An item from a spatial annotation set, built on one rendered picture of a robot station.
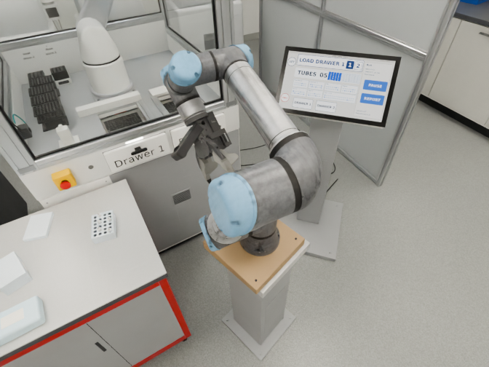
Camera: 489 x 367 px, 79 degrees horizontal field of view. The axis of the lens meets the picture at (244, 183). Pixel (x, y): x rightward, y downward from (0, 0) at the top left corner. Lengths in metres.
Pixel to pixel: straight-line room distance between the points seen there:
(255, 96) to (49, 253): 1.03
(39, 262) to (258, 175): 1.05
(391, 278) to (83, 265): 1.70
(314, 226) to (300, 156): 1.62
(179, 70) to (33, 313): 0.89
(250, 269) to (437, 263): 1.51
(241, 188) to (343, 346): 1.48
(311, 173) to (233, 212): 0.16
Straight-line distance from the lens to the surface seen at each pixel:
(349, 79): 1.52
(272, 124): 0.65
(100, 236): 1.31
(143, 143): 1.47
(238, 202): 0.51
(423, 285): 2.20
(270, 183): 0.53
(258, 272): 1.09
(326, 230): 2.18
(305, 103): 1.50
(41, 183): 1.53
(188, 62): 0.77
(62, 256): 1.38
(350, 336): 1.91
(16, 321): 1.25
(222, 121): 1.58
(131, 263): 1.23
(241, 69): 0.77
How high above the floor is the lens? 1.75
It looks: 45 degrees down
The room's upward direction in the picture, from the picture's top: 2 degrees counter-clockwise
